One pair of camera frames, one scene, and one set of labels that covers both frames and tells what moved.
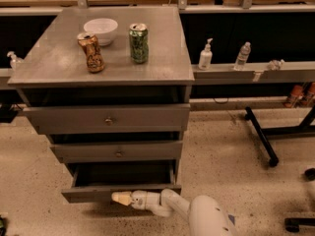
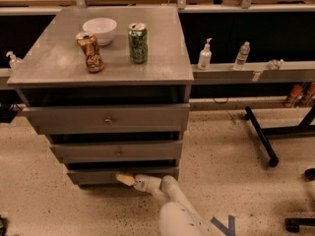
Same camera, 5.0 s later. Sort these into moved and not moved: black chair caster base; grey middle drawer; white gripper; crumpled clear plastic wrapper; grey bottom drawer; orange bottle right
Moved: grey bottom drawer; white gripper
Not moved: black chair caster base; orange bottle right; crumpled clear plastic wrapper; grey middle drawer
